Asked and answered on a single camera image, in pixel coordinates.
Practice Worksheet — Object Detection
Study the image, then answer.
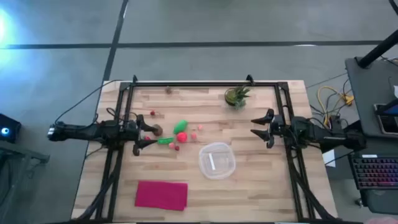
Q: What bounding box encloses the red folded cloth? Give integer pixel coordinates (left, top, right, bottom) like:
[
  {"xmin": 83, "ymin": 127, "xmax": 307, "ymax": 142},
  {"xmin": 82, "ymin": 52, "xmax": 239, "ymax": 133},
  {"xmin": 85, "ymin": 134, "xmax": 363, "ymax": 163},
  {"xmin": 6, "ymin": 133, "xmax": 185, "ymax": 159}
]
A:
[{"xmin": 134, "ymin": 180, "xmax": 189, "ymax": 212}]

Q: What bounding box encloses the dark tablet screen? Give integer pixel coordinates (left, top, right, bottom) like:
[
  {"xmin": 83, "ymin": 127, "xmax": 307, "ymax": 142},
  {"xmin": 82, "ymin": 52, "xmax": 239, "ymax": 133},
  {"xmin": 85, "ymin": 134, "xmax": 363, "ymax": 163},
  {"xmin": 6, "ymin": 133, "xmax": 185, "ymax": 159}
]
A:
[{"xmin": 374, "ymin": 98, "xmax": 398, "ymax": 134}]

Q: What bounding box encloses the small potted succulent plant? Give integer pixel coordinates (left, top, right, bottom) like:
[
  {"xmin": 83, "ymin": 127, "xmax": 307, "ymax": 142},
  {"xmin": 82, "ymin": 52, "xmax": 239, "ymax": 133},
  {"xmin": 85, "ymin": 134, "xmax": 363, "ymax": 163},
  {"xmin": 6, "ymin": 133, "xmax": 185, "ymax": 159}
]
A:
[{"xmin": 223, "ymin": 85, "xmax": 251, "ymax": 110}]

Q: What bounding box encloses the black metal table frame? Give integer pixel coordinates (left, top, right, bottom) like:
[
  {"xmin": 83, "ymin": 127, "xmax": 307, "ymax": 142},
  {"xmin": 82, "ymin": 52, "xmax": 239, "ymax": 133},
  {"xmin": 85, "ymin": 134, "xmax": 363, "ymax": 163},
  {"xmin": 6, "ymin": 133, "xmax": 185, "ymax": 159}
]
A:
[{"xmin": 74, "ymin": 74, "xmax": 343, "ymax": 224}]

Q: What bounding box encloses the white paper sheet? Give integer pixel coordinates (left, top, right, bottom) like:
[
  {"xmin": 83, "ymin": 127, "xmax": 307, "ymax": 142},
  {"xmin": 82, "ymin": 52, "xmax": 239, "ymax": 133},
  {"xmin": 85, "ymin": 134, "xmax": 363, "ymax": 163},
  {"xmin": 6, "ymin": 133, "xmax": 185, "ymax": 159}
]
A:
[{"xmin": 322, "ymin": 149, "xmax": 336, "ymax": 168}]

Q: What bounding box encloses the grey side desk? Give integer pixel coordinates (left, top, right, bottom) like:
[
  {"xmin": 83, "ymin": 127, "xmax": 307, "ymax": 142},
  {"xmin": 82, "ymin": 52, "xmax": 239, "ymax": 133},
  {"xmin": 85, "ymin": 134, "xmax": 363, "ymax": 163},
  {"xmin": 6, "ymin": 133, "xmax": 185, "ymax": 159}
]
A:
[{"xmin": 344, "ymin": 57, "xmax": 398, "ymax": 139}]

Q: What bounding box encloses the clear plastic tupperware container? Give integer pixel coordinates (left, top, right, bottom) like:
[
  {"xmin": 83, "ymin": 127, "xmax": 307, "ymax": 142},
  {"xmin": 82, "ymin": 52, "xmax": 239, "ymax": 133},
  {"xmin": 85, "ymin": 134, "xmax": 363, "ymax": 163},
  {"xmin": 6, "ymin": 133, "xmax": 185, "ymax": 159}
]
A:
[{"xmin": 198, "ymin": 142, "xmax": 236, "ymax": 180}]

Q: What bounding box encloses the thin black cable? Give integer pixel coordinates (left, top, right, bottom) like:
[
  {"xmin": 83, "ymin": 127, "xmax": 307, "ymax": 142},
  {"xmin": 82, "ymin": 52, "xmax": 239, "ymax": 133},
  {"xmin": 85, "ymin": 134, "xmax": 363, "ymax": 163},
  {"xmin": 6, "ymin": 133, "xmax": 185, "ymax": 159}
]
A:
[{"xmin": 54, "ymin": 78, "xmax": 124, "ymax": 125}]

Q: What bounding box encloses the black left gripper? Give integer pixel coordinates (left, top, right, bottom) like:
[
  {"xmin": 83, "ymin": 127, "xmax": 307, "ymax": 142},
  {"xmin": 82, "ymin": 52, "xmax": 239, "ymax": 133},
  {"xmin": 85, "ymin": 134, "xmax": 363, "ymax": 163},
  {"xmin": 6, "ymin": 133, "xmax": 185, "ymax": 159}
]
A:
[{"xmin": 123, "ymin": 114, "xmax": 159, "ymax": 156}]

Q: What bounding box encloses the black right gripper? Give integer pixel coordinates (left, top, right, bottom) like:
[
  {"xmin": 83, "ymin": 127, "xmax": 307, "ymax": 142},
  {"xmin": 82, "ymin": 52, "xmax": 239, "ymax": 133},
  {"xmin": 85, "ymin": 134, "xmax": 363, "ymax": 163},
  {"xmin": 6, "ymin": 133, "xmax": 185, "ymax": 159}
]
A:
[{"xmin": 250, "ymin": 108, "xmax": 294, "ymax": 149}]

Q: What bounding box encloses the black box with blue light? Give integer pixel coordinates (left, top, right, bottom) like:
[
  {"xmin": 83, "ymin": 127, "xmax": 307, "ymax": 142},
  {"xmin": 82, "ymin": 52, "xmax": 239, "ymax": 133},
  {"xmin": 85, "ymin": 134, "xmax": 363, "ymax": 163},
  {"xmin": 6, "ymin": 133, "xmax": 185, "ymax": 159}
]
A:
[{"xmin": 0, "ymin": 113, "xmax": 22, "ymax": 144}]

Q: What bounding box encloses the large green toy cucumber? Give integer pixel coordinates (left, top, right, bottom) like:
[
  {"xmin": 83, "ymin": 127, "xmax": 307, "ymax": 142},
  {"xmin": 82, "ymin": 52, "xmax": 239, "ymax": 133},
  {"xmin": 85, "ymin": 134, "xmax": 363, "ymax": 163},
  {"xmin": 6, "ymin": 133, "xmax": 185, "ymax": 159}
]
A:
[{"xmin": 172, "ymin": 119, "xmax": 189, "ymax": 135}]

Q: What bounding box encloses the yellow cable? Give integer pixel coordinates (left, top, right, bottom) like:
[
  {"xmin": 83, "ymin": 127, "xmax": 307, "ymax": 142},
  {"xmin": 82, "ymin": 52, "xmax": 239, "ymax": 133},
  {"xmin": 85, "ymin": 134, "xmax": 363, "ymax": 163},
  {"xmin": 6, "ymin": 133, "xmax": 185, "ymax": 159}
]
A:
[{"xmin": 316, "ymin": 85, "xmax": 355, "ymax": 125}]

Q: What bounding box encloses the black backlit keyboard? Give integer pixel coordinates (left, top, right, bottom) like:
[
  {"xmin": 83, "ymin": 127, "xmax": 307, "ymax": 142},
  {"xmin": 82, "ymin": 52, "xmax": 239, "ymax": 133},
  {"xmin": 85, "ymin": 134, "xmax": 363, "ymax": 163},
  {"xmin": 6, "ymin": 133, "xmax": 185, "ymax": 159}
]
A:
[{"xmin": 349, "ymin": 153, "xmax": 398, "ymax": 190}]

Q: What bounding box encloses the black pole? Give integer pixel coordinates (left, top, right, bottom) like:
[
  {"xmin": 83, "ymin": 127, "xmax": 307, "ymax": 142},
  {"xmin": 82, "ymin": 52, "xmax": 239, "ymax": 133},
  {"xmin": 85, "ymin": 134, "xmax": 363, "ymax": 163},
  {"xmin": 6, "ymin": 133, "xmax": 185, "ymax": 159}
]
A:
[{"xmin": 357, "ymin": 29, "xmax": 398, "ymax": 68}]

